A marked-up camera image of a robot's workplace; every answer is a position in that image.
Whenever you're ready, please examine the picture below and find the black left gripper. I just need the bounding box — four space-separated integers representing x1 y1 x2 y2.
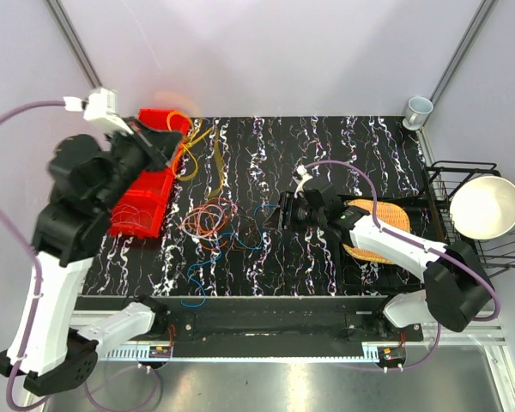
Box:
100 113 188 209

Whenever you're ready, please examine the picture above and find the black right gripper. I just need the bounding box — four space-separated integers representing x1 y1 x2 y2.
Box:
263 191 326 234

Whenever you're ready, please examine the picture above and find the yellow cable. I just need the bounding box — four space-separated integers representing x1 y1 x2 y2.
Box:
154 90 227 198

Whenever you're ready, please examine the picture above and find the pink cable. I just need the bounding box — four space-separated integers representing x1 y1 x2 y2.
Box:
111 203 155 231

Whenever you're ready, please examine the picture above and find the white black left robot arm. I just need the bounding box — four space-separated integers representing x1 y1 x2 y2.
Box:
0 88 183 398

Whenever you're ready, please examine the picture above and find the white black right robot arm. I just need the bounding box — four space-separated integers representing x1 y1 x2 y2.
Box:
264 179 494 341

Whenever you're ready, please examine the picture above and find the red storage bin row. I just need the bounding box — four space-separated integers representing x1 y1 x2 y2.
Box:
109 108 192 239

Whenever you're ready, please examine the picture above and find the woven bamboo tray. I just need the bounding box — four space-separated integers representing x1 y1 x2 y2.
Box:
342 197 412 264

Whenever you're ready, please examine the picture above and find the white mug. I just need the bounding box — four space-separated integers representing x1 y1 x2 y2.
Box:
403 96 434 130

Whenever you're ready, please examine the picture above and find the white bowl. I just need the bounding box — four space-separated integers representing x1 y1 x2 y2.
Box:
449 175 515 240

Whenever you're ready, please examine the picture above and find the brown cable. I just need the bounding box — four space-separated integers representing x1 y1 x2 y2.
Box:
214 201 267 254

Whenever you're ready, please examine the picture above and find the orange cable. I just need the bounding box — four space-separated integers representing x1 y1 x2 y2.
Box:
175 197 239 252

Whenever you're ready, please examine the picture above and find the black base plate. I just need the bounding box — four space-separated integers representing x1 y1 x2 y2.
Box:
118 295 425 347

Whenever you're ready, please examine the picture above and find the purple left arm hose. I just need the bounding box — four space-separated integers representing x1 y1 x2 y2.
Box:
0 100 164 411

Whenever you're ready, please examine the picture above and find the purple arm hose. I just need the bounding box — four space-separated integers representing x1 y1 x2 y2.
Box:
0 100 164 411
302 160 501 373

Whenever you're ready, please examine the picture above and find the black wire dish rack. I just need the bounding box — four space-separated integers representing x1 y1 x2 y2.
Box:
422 161 515 278

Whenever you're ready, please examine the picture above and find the purple right arm hose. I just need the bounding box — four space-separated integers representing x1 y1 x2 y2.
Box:
302 160 501 373

